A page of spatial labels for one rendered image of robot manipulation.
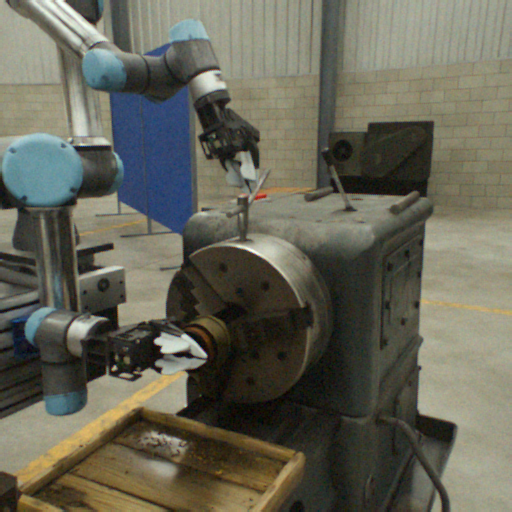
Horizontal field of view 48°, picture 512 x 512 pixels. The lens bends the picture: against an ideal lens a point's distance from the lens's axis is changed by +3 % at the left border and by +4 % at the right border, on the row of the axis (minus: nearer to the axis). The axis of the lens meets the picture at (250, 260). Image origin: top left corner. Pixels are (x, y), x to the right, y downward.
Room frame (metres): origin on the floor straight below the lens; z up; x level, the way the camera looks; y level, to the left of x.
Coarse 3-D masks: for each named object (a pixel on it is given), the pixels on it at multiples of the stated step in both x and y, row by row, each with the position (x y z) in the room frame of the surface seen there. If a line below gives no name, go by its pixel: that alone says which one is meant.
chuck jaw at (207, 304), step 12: (192, 264) 1.05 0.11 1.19; (180, 276) 1.02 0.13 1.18; (192, 276) 1.02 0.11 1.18; (180, 288) 1.02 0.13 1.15; (192, 288) 1.00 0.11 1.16; (204, 288) 1.01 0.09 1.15; (192, 300) 0.98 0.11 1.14; (204, 300) 0.99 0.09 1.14; (216, 300) 1.01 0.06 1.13; (192, 312) 0.96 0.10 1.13; (204, 312) 0.96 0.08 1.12; (216, 312) 0.98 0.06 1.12
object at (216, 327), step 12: (192, 324) 0.91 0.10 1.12; (204, 324) 0.91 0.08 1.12; (216, 324) 0.92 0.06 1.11; (192, 336) 0.88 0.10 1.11; (204, 336) 0.88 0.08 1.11; (216, 336) 0.90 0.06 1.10; (228, 336) 0.91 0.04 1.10; (204, 348) 0.87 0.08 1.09; (216, 348) 0.89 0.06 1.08; (228, 348) 0.91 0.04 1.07; (216, 360) 0.89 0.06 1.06; (192, 372) 0.88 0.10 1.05
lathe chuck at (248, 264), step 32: (192, 256) 1.05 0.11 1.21; (224, 256) 1.02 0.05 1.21; (256, 256) 0.98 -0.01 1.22; (288, 256) 1.02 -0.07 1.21; (224, 288) 1.02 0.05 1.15; (256, 288) 0.98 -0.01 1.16; (288, 288) 0.95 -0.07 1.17; (224, 320) 1.07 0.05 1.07; (320, 320) 0.99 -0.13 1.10; (256, 352) 0.99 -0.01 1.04; (288, 352) 0.95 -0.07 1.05; (320, 352) 1.01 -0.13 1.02; (256, 384) 0.98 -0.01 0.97; (288, 384) 0.95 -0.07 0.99
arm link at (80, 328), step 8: (80, 320) 0.95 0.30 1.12; (88, 320) 0.94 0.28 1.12; (96, 320) 0.94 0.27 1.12; (72, 328) 0.94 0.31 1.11; (80, 328) 0.93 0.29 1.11; (88, 328) 0.93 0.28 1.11; (72, 336) 0.93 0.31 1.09; (80, 336) 0.92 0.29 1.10; (72, 344) 0.93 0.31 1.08; (80, 344) 0.92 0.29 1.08; (72, 352) 0.93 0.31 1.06; (80, 352) 0.92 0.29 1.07
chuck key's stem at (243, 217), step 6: (240, 198) 1.04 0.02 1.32; (246, 198) 1.04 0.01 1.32; (240, 204) 1.04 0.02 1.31; (246, 204) 1.04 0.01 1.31; (246, 210) 1.04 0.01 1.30; (240, 216) 1.04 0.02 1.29; (246, 216) 1.04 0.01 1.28; (240, 222) 1.04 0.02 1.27; (246, 222) 1.04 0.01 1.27; (240, 228) 1.04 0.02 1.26; (246, 228) 1.04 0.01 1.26; (240, 234) 1.04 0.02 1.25; (246, 234) 1.05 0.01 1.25; (240, 240) 1.04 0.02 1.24; (246, 240) 1.05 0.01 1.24
